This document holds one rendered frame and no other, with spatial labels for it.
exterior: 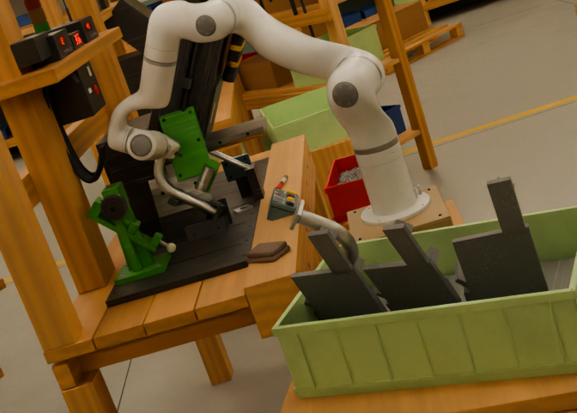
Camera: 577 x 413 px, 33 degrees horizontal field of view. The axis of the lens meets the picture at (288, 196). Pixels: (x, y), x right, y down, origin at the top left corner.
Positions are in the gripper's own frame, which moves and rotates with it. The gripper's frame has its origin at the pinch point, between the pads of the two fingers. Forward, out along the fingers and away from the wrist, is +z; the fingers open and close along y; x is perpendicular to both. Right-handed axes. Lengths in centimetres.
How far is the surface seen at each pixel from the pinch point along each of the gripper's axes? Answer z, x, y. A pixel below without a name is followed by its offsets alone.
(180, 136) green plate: 2.9, -4.3, -1.7
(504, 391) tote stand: -110, -2, -101
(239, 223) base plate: 1.7, 10.5, -30.9
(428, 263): -102, -16, -78
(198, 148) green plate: 2.9, -3.4, -8.6
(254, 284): -52, 15, -47
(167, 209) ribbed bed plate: 5.0, 18.2, -8.5
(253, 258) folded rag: -37, 11, -43
